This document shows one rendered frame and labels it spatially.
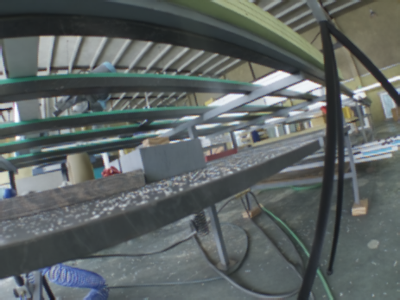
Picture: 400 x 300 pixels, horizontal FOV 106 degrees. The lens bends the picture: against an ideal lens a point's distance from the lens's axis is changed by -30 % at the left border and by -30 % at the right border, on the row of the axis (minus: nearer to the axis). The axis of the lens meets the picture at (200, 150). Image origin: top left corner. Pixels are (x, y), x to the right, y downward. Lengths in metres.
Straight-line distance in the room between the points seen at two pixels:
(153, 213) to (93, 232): 0.07
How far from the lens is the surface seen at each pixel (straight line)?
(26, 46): 0.41
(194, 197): 0.26
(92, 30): 0.32
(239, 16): 0.44
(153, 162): 0.62
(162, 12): 0.33
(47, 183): 0.77
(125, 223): 0.22
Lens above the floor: 0.62
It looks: 2 degrees up
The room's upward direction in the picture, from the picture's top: 14 degrees counter-clockwise
